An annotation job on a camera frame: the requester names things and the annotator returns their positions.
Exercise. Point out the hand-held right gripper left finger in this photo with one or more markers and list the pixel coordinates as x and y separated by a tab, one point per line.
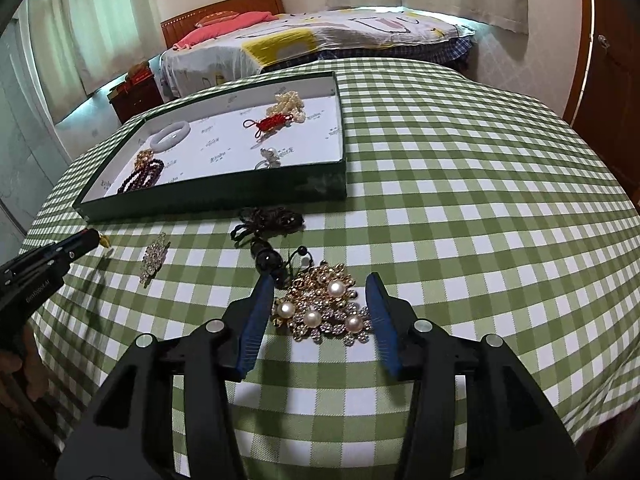
255	320

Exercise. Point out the brown embroidered cushion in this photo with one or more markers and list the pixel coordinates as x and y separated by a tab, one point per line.
215	18

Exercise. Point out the dark wooden nightstand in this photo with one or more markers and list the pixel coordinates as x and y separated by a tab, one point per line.
137	100

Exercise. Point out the small gold pendant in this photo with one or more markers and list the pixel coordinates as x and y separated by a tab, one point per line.
104	243

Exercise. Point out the dark green shallow box tray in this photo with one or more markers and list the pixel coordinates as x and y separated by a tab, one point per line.
225	150

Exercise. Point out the person's left hand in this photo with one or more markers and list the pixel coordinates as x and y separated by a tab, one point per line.
17	367

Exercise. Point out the gold rhinestone brooch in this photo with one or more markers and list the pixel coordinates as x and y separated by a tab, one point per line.
143	159

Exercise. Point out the silver crystal brooch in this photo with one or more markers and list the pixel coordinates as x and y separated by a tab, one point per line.
154	260

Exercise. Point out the white jade bangle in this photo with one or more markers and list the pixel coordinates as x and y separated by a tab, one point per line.
170	136

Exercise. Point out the glass wardrobe door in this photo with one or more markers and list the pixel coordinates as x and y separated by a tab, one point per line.
22	135

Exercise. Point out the bed with patterned bedspread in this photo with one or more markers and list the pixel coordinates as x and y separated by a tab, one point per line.
325	40

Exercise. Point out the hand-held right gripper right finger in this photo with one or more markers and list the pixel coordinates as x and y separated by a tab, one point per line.
382	325

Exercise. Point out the wooden headboard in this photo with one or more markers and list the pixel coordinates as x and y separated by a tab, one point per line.
220	7

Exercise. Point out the pink pillow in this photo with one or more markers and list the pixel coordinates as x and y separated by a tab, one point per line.
225	30

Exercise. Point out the metal door knob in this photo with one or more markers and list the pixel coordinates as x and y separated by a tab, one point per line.
603	42

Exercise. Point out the red knot charm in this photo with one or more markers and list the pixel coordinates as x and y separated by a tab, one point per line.
267	124

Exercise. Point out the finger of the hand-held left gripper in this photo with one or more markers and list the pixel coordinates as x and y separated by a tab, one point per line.
80	244

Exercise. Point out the gold pearl flower brooch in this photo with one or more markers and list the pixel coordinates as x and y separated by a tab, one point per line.
322	305

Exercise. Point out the red box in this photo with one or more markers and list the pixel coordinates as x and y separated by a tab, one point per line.
139	76

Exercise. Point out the brown wooden door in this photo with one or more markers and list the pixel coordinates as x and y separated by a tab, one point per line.
610	70

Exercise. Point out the green checked tablecloth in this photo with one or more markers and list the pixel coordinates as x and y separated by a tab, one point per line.
450	185

